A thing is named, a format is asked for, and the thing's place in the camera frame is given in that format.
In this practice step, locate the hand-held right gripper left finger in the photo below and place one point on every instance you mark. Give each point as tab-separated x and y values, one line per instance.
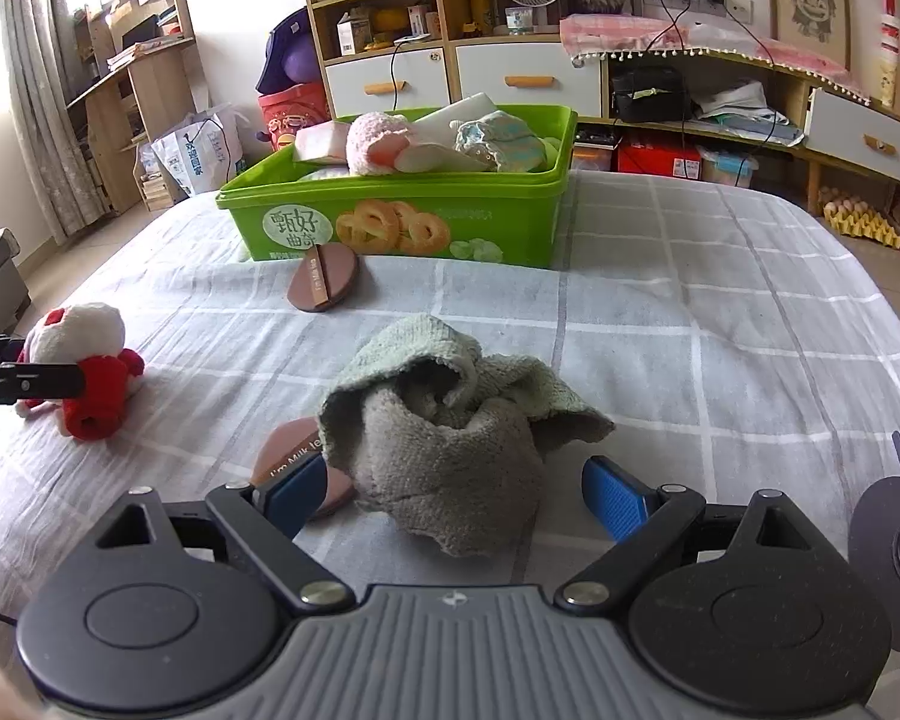
292	491

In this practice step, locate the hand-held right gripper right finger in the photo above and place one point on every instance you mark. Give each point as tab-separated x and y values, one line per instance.
615	499

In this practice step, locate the brown oval pad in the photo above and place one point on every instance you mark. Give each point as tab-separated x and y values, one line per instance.
330	274
285	450

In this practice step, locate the white and red plush toy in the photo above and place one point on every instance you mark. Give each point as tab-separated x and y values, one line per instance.
82	330

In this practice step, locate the green towel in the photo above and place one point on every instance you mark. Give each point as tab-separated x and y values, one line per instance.
450	465

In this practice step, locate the green plastic box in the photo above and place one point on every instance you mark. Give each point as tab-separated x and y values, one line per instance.
495	210

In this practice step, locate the pink sponge block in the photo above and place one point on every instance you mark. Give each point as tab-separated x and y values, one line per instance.
322	142

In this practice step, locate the pink fluffy cloth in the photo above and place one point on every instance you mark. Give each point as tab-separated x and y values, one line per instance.
371	139

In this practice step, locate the white cloth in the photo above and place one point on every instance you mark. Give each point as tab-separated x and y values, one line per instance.
510	142

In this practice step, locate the white sponge block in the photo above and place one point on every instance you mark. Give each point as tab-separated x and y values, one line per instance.
457	112

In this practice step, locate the grey checked bed sheet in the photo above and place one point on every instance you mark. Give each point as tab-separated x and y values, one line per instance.
720	352

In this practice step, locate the grey curtain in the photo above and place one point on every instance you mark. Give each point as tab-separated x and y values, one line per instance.
37	90

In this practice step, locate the white paper bag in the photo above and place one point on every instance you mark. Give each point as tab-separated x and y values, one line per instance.
195	157

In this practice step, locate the black round phone holder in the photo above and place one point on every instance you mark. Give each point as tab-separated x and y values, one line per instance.
889	532

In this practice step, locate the wooden desk with shelves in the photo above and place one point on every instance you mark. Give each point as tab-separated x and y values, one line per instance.
142	90

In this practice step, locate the red cardboard box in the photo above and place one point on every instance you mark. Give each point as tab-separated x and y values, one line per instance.
656	157

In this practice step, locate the clear storage box blue lid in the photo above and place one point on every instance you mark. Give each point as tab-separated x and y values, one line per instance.
727	169

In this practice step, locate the red printed bag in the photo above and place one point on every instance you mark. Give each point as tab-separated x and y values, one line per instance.
289	120

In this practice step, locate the yellow egg carton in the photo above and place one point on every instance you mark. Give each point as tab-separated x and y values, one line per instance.
862	221

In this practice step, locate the black bag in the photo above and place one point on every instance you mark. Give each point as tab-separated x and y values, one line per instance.
649	94

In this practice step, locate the purple plush toy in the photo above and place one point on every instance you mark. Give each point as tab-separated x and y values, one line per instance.
289	52

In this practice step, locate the low wooden sideboard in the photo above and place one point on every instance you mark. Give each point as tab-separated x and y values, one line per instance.
787	127

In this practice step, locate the white cabinet drawer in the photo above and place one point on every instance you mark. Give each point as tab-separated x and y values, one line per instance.
529	79
386	82

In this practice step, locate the white sideboard drawer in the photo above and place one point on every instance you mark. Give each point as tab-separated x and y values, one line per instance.
870	139

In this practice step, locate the pink tasselled cloth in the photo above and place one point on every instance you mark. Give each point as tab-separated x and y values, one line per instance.
645	34

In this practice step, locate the wooden cabinet with shelves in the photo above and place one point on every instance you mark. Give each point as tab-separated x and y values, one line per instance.
450	22

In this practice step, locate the framed cartoon picture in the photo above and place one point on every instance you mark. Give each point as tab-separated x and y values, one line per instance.
808	4

